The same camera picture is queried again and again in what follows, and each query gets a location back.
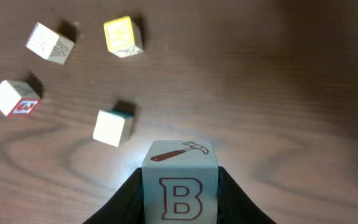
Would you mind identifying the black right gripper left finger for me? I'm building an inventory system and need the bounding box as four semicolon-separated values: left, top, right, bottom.
83;168;144;224

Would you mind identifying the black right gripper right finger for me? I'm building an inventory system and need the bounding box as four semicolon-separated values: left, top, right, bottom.
216;166;276;224

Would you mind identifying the wooden letter B hammer block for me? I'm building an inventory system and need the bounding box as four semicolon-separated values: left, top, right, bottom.
142;140;219;224

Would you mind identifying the wooden block snail picture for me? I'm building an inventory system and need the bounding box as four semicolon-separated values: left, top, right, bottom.
93;110;134;147

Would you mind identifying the yellow block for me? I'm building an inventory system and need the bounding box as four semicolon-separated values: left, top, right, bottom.
103;16;144;58

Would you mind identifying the wooden block violin picture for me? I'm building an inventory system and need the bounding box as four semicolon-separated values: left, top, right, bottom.
25;22;75;65

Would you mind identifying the wooden block red side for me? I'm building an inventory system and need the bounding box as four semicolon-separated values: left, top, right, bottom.
0;80;41;116

